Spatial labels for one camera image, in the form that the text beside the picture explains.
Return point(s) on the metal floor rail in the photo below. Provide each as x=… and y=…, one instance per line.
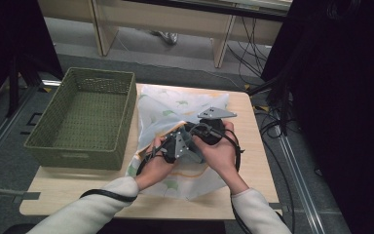
x=0, y=136
x=302, y=182

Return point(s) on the green woven basket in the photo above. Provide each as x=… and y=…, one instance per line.
x=87, y=120

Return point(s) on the black metal stand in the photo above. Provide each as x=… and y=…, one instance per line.
x=284, y=107
x=13, y=87

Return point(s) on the person's right hand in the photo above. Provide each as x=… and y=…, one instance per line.
x=219, y=156

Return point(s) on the black curtain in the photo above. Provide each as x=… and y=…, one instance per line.
x=13, y=39
x=344, y=113

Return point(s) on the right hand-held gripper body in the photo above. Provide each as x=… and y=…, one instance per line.
x=212, y=130

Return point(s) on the white leaf-print laundry bag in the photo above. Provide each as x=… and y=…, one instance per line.
x=162, y=107

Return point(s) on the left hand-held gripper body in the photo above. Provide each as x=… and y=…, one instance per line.
x=178, y=146

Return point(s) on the person's left hand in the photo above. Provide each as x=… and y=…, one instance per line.
x=154, y=169

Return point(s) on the beige wooden desk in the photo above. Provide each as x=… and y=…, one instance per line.
x=162, y=19

